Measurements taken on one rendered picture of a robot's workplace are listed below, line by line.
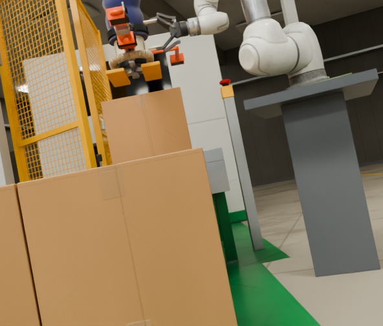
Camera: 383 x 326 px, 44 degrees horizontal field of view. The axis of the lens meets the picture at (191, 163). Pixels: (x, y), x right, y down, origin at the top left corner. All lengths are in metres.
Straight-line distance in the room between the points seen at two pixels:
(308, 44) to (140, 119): 0.87
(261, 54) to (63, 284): 1.18
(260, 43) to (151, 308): 1.18
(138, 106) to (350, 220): 1.12
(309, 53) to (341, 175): 0.51
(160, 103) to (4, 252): 1.45
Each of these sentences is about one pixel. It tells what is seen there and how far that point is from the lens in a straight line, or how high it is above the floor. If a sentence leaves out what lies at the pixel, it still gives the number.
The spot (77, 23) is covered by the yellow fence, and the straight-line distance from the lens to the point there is 3.76.
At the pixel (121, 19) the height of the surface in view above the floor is 1.22.
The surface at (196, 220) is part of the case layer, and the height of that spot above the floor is 0.40.
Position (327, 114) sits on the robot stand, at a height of 0.63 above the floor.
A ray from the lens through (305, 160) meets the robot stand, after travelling 1.96.
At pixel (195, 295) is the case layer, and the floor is 0.24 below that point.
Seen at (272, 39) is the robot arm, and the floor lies 0.96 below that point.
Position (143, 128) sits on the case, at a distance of 2.34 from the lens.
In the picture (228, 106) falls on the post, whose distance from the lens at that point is 2.85.
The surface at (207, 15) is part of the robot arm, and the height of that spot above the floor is 1.28.
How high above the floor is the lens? 0.48
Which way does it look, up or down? 2 degrees up
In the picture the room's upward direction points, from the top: 11 degrees counter-clockwise
